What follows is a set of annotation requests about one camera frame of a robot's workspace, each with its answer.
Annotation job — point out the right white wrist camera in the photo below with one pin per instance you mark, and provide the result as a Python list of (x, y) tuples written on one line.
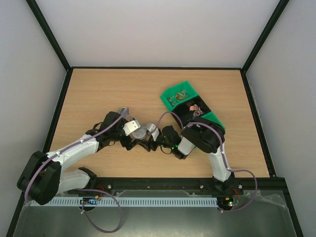
[(152, 130)]

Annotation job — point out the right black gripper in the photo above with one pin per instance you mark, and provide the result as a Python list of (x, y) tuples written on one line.
[(153, 144)]

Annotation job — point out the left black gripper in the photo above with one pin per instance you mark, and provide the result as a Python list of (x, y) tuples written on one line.
[(125, 142)]

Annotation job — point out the silver metal scoop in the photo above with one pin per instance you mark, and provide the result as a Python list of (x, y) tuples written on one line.
[(122, 111)]

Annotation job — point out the light blue cable duct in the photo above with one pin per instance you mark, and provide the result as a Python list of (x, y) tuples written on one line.
[(134, 202)]

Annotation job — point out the silver metal jar lid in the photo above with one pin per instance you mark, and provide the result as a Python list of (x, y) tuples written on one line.
[(140, 133)]

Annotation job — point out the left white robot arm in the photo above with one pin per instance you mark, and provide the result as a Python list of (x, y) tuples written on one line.
[(45, 174)]

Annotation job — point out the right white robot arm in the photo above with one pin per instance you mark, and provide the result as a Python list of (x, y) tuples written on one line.
[(200, 133)]

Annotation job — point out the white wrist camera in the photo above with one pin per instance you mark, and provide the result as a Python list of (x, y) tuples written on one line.
[(152, 130), (131, 126)]

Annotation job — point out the green candy bin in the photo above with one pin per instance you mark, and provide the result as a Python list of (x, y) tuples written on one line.
[(177, 94), (214, 121)]

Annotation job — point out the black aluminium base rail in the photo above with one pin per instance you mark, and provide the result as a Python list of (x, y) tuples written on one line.
[(200, 186)]

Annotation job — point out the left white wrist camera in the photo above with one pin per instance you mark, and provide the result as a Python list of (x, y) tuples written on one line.
[(131, 126)]

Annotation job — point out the black candy bin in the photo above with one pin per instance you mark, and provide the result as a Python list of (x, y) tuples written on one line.
[(193, 107)]

